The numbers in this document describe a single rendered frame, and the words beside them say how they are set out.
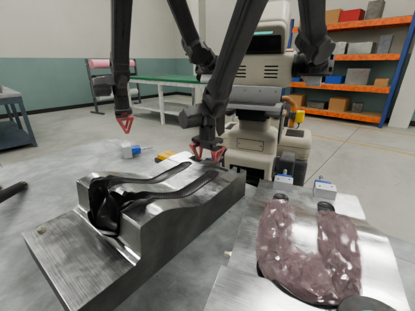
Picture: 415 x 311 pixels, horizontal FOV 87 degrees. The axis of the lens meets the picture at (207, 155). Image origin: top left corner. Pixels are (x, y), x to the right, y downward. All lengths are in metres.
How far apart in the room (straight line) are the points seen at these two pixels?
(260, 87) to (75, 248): 0.78
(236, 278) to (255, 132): 0.75
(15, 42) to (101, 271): 6.71
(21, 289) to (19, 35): 6.65
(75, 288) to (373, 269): 0.48
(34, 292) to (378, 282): 0.59
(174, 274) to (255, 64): 0.77
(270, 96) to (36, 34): 6.57
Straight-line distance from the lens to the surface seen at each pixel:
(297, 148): 1.26
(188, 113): 0.69
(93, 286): 0.45
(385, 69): 5.79
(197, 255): 0.53
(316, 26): 0.76
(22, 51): 7.01
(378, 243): 0.51
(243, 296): 0.34
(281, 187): 0.66
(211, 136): 0.76
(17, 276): 0.63
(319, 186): 0.67
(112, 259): 0.48
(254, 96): 0.93
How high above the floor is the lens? 1.19
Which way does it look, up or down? 23 degrees down
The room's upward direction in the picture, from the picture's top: straight up
